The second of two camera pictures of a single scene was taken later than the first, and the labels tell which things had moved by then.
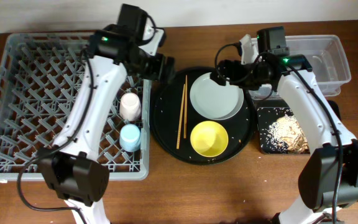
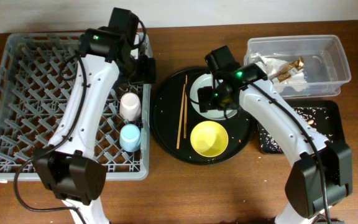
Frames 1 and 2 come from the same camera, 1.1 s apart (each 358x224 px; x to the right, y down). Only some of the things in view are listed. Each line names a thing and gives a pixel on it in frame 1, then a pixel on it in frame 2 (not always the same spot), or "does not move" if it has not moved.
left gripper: (156, 72) → (146, 70)
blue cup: (130, 137) does not move
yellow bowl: (209, 139) does not move
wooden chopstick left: (181, 119) does not move
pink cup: (130, 107) does not move
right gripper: (235, 79) → (206, 100)
